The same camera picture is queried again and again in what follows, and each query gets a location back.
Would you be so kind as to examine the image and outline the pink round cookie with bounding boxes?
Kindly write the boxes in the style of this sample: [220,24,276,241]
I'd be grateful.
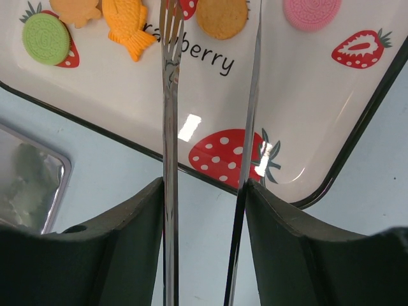
[282,0,342,32]

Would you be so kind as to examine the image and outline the green round cookie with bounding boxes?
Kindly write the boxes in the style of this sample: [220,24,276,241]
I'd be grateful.
[22,13,71,66]

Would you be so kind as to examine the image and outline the silver tin lid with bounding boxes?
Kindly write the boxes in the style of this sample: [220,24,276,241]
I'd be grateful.
[1,124,71,234]

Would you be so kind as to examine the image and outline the orange fish cookie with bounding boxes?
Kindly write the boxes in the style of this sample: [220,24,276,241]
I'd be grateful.
[102,0,157,62]

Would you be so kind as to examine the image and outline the strawberry print tray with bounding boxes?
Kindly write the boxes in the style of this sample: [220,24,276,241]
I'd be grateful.
[1,1,407,208]

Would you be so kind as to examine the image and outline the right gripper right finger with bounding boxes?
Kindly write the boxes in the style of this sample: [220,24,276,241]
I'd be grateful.
[246,181,407,305]

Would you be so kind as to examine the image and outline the orange flower cookie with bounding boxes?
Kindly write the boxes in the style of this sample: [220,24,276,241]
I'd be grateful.
[49,0,102,29]

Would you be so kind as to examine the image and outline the brown round cookie lower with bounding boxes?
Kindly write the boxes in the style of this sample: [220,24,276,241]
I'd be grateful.
[196,0,249,40]

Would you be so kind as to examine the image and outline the metal tongs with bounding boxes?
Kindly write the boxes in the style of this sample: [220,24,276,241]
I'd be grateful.
[159,1,261,305]

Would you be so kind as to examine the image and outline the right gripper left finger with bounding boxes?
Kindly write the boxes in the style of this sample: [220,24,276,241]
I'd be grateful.
[1,178,164,305]

